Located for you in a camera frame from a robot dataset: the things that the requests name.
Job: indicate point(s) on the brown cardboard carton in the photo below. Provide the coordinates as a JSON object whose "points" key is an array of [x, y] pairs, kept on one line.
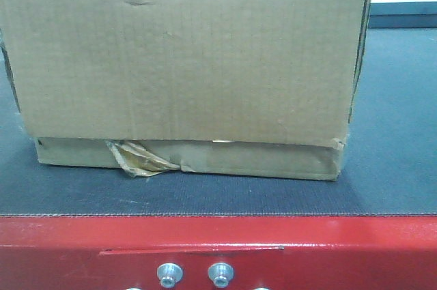
{"points": [[240, 87]]}

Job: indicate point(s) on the dark conveyor belt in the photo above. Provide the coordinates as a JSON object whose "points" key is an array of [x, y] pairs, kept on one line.
{"points": [[389, 169]]}

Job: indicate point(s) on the right silver bolt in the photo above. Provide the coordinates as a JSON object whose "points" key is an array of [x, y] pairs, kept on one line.
{"points": [[221, 274]]}

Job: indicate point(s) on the silver bolt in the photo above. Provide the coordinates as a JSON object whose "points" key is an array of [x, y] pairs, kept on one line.
{"points": [[169, 274], [221, 274]]}

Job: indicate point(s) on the left silver bolt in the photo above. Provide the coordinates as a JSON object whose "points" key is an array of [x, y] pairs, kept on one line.
{"points": [[169, 274]]}

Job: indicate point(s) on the red conveyor frame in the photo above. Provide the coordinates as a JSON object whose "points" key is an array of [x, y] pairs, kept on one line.
{"points": [[108, 252]]}

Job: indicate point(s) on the white conveyor far rail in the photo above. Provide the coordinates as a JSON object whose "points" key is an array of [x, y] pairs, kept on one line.
{"points": [[394, 14]]}

